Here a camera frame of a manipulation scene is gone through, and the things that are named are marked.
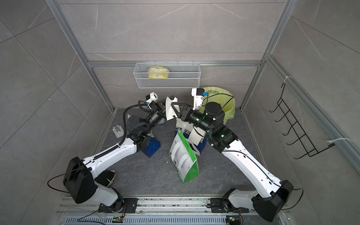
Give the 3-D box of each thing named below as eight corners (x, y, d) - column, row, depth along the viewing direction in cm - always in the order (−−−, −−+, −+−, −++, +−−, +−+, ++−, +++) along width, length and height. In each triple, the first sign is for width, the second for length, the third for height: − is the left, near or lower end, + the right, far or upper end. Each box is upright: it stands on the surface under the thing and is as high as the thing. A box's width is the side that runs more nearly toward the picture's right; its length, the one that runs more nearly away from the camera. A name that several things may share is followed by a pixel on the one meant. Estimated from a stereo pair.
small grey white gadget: (117, 139, 103) (116, 137, 101) (112, 130, 109) (111, 128, 107) (126, 134, 106) (124, 132, 104) (120, 126, 111) (119, 123, 109)
